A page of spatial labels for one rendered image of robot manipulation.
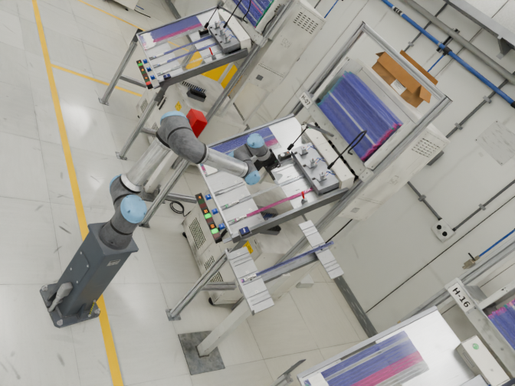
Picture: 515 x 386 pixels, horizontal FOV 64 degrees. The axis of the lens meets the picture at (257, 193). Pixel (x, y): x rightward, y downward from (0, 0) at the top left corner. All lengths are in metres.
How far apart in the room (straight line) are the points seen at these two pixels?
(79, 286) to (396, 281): 2.62
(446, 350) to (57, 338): 1.81
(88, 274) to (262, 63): 2.12
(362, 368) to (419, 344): 0.28
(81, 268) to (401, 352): 1.50
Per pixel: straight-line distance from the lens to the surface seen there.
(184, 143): 1.72
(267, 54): 3.42
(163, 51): 3.51
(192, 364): 2.59
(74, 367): 2.31
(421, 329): 2.10
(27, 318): 2.37
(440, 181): 3.76
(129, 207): 1.89
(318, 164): 2.43
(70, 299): 2.29
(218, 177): 2.49
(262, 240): 2.58
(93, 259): 2.07
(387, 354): 2.02
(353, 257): 4.06
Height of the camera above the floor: 1.96
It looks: 27 degrees down
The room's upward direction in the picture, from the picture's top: 41 degrees clockwise
